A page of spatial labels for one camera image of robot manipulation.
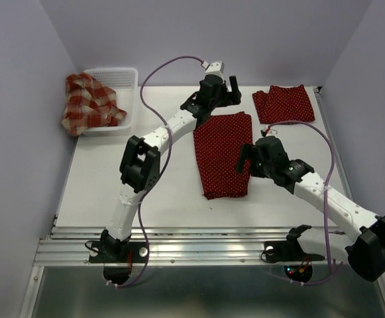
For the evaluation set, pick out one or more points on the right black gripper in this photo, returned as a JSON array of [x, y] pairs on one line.
[[248, 152]]

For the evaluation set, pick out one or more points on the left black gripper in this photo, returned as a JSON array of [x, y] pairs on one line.
[[228, 98]]

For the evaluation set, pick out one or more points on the red polka dot skirt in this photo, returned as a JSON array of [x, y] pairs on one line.
[[218, 145], [283, 104]]

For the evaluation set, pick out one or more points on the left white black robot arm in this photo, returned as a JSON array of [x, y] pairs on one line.
[[140, 164]]

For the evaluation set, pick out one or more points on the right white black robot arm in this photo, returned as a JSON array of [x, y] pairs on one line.
[[360, 240]]

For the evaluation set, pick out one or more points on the white plastic basket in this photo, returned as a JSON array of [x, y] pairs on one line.
[[124, 81]]

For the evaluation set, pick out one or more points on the red cream plaid skirt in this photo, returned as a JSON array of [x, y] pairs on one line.
[[89, 105]]

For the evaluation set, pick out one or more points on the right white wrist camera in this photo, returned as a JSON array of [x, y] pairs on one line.
[[268, 132]]

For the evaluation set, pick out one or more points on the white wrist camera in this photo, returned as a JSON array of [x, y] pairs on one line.
[[268, 132], [214, 68]]

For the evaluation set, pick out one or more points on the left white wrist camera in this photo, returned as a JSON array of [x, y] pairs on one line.
[[214, 68]]

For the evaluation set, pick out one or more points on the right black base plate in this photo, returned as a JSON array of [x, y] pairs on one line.
[[286, 251]]

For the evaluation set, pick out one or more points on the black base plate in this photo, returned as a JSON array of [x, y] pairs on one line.
[[132, 252], [286, 251]]

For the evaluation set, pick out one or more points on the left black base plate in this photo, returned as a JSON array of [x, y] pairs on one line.
[[132, 252]]

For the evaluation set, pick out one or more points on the aluminium rail frame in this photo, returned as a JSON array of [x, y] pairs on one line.
[[205, 254]]

